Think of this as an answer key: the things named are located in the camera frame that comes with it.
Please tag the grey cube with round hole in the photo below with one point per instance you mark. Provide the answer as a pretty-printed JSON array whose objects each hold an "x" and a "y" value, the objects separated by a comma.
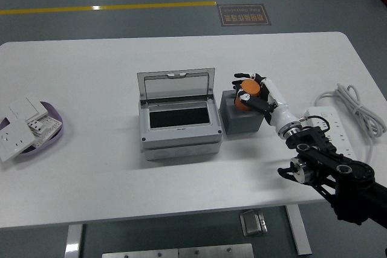
[{"x": 242, "y": 122}]

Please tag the grey plastic enclosure box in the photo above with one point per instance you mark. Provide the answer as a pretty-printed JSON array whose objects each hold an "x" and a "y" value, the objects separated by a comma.
[{"x": 181, "y": 140}]

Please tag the robot right hand white black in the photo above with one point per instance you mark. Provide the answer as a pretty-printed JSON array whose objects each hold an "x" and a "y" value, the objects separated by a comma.
[{"x": 281, "y": 110}]

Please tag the small white socket module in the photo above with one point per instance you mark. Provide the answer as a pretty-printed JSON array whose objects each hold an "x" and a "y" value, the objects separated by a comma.
[{"x": 36, "y": 126}]

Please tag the white power strip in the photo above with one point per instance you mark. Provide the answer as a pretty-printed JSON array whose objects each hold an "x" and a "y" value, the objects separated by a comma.
[{"x": 335, "y": 119}]

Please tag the white wall switch plate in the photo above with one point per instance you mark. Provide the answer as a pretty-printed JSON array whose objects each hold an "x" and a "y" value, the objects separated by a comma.
[{"x": 27, "y": 108}]

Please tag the purple tray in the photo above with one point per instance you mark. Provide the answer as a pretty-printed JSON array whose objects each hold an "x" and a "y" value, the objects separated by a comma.
[{"x": 45, "y": 146}]

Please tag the white table leg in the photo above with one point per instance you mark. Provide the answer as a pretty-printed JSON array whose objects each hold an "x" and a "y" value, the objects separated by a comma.
[
  {"x": 73, "y": 240},
  {"x": 297, "y": 227}
]

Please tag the dark floor sign orange text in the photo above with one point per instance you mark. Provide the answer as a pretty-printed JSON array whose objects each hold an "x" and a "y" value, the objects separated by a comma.
[{"x": 245, "y": 14}]

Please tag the metal base plate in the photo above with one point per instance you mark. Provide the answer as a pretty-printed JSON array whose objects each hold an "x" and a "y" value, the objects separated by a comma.
[
  {"x": 216, "y": 251},
  {"x": 139, "y": 254}
]

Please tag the yellow floor line tape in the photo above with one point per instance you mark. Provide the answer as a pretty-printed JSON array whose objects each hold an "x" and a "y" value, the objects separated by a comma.
[{"x": 121, "y": 6}]

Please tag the metal floor box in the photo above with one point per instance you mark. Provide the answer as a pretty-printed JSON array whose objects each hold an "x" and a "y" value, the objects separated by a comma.
[{"x": 253, "y": 223}]

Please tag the smoky transparent box lid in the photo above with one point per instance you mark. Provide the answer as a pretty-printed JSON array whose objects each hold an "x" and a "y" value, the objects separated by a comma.
[{"x": 175, "y": 87}]

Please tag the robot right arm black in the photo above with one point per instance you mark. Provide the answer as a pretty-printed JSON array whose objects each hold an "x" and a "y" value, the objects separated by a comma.
[{"x": 350, "y": 176}]

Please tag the white wall socket plate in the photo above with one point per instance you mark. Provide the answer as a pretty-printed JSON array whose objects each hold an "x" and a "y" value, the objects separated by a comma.
[{"x": 13, "y": 140}]

